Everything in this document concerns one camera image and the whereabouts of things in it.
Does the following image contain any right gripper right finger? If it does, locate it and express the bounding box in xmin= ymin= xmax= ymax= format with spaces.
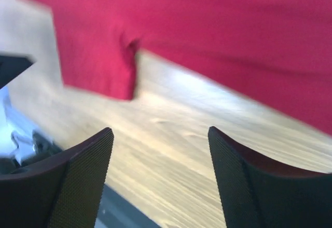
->
xmin=208 ymin=127 xmax=331 ymax=227

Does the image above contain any dark red t-shirt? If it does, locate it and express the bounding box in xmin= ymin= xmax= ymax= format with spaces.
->
xmin=34 ymin=0 xmax=331 ymax=134

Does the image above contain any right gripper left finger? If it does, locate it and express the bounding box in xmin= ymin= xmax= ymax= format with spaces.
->
xmin=1 ymin=128 xmax=114 ymax=227

